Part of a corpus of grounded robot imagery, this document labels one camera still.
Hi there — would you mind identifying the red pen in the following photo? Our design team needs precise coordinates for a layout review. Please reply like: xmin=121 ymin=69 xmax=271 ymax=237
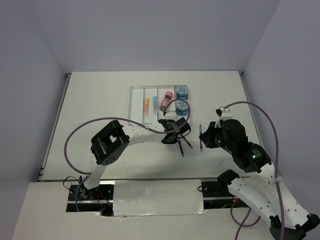
xmin=181 ymin=135 xmax=193 ymax=149

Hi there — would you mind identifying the teal pen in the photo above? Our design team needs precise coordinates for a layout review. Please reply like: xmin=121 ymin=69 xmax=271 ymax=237
xmin=199 ymin=122 xmax=204 ymax=153

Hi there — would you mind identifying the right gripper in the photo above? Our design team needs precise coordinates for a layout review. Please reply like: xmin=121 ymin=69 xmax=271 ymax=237
xmin=199 ymin=120 xmax=234 ymax=153

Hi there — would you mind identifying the silver foil tape patch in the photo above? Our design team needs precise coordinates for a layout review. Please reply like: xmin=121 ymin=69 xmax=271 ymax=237
xmin=113 ymin=179 xmax=206 ymax=217

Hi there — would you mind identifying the white divided organizer tray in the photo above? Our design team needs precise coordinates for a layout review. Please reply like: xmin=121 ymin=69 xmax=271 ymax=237
xmin=128 ymin=85 xmax=189 ymax=124

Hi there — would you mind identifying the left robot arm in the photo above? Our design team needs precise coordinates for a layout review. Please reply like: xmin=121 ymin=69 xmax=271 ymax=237
xmin=78 ymin=117 xmax=191 ymax=200

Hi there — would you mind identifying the blue jar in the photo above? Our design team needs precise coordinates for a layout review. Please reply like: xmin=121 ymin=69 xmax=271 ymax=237
xmin=176 ymin=100 xmax=189 ymax=116
xmin=175 ymin=85 xmax=189 ymax=99

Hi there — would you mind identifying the orange highlighter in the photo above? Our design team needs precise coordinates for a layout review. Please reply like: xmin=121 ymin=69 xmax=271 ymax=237
xmin=143 ymin=103 xmax=150 ymax=117

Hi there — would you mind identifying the blue highlighter cap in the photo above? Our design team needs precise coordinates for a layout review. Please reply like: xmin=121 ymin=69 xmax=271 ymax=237
xmin=152 ymin=96 xmax=158 ymax=104

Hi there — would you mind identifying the blue highlighter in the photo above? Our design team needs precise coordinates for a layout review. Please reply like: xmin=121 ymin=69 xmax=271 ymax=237
xmin=153 ymin=104 xmax=158 ymax=115

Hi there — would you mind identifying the dark blue pen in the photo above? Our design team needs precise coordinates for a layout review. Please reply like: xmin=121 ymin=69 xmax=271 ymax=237
xmin=177 ymin=138 xmax=185 ymax=157

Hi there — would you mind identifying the orange highlighter cap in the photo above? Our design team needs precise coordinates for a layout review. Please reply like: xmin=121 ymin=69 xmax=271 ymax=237
xmin=143 ymin=98 xmax=150 ymax=105

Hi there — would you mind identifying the pink tube of markers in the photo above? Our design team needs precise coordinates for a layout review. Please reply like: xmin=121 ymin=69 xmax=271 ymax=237
xmin=159 ymin=91 xmax=173 ymax=112

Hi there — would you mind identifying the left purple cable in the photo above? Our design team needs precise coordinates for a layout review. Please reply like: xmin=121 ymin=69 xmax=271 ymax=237
xmin=63 ymin=99 xmax=191 ymax=213

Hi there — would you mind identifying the right camera mount white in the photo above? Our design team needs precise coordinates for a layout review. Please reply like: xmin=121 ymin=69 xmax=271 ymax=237
xmin=215 ymin=107 xmax=233 ymax=128

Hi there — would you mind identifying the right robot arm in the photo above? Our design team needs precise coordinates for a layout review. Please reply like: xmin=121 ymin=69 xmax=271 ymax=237
xmin=199 ymin=119 xmax=320 ymax=240

